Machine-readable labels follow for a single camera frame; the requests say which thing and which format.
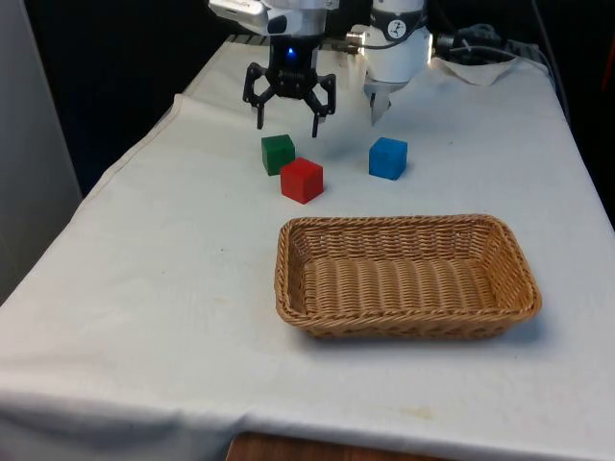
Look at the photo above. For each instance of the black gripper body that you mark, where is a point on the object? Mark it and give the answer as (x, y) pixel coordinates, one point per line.
(291, 67)

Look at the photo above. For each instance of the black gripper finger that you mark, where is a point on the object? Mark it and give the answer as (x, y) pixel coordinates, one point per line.
(323, 103)
(257, 93)

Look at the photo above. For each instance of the wicker basket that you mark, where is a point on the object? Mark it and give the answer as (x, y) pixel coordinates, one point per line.
(406, 278)

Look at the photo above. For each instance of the green cube block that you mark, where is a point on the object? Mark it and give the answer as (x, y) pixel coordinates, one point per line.
(277, 152)

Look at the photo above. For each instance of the red cube block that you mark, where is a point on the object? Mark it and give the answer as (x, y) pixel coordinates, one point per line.
(301, 180)

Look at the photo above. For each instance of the blue cube block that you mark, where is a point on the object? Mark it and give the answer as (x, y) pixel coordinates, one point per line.
(387, 157)

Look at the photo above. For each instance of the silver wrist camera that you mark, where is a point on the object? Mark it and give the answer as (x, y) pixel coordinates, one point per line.
(240, 10)

